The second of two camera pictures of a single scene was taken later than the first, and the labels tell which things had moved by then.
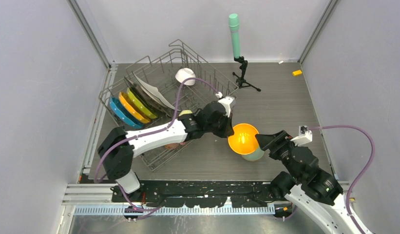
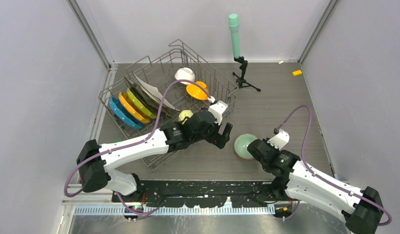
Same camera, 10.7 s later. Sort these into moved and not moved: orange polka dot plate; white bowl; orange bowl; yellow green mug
Moved: orange bowl
Not moved: yellow green mug; orange polka dot plate; white bowl
